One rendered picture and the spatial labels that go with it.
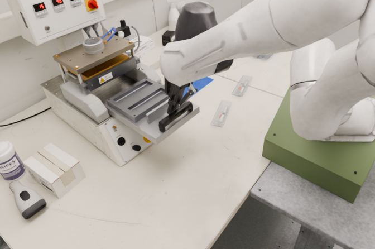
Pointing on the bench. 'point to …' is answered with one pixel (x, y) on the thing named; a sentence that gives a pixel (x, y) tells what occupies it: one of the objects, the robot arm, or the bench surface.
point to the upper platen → (100, 67)
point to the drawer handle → (174, 115)
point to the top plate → (94, 52)
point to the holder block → (138, 99)
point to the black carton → (168, 37)
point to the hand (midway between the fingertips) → (172, 105)
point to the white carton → (144, 49)
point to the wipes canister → (10, 163)
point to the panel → (116, 126)
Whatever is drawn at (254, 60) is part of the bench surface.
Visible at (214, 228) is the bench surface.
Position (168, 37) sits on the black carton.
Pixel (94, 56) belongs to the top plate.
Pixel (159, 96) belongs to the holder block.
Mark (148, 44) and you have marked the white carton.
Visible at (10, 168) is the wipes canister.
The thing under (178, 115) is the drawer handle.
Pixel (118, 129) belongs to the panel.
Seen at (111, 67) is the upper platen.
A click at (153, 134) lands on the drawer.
